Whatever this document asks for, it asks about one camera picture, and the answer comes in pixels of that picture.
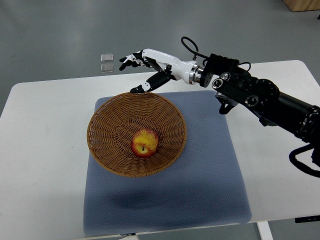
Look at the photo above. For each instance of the lower floor socket plate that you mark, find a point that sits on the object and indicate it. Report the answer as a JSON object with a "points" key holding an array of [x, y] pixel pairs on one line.
{"points": [[106, 67]]}

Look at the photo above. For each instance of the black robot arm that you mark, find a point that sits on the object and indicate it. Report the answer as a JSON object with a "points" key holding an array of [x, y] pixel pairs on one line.
{"points": [[235, 85]]}

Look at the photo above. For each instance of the red yellow apple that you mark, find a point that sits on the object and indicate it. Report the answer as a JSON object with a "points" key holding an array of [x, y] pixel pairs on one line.
{"points": [[144, 143]]}

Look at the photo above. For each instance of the white table leg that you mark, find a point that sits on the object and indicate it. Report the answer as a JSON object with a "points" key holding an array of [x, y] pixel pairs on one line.
{"points": [[264, 230]]}

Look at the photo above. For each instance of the black table control panel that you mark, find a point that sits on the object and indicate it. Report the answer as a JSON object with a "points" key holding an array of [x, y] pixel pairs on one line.
{"points": [[307, 219]]}

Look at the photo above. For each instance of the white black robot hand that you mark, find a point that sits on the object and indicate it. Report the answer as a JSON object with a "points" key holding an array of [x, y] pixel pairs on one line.
{"points": [[168, 68]]}

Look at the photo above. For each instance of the blue-grey fabric mat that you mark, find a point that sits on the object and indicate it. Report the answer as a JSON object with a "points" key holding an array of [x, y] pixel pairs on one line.
{"points": [[203, 187]]}

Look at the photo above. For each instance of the brown wicker basket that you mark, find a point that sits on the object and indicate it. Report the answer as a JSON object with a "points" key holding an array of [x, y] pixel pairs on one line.
{"points": [[115, 122]]}

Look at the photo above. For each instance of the wooden box corner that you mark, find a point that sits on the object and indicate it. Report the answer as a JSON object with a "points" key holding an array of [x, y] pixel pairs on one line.
{"points": [[302, 5]]}

